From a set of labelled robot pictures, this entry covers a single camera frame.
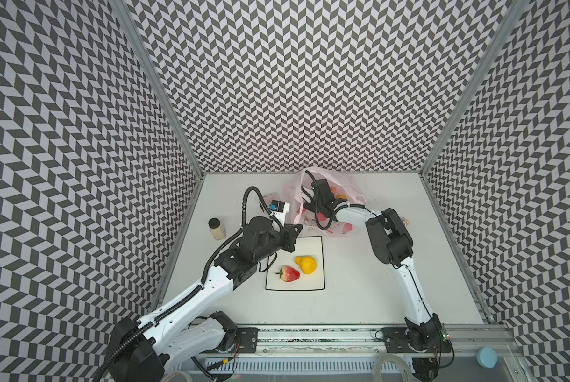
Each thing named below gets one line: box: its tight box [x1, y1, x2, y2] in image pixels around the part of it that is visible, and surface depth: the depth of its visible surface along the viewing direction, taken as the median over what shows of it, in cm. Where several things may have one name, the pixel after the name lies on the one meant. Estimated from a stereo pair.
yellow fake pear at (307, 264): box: [294, 255, 317, 275], surface depth 86 cm
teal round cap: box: [476, 346, 499, 369], surface depth 71 cm
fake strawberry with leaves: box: [275, 265, 301, 283], surface depth 84 cm
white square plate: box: [265, 235, 325, 291], surface depth 85 cm
